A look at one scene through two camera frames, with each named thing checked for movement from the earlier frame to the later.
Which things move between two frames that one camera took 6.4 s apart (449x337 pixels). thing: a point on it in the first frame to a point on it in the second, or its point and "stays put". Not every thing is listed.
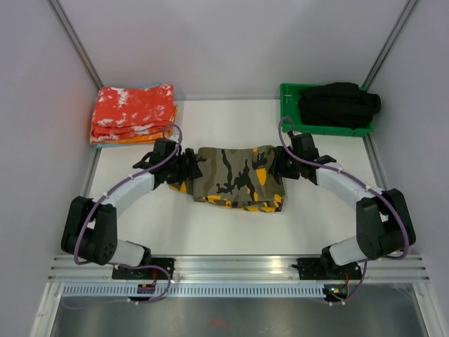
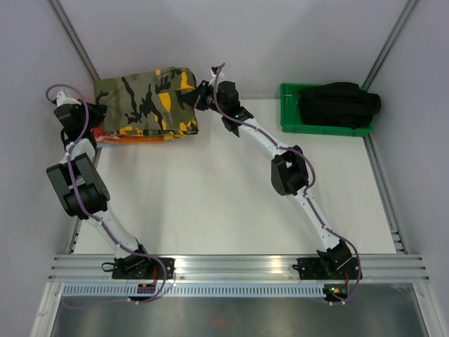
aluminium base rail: (240, 268) stays put
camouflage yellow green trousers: (238, 177) to (154, 104)
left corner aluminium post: (76, 42) stays put
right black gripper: (280, 154) to (195, 98)
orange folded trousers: (139, 139) stays put
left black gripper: (189, 172) to (98, 113)
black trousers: (337, 104) stays put
